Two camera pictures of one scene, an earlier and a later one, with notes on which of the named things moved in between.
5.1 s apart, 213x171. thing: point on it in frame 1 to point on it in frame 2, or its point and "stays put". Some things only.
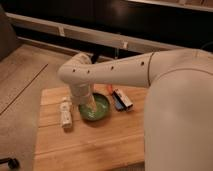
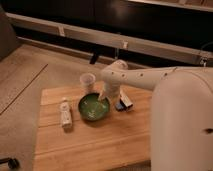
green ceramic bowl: x=102 y=106 stays put
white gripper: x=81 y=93 to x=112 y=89
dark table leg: x=94 y=58 stays put
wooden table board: x=67 y=141 stays put
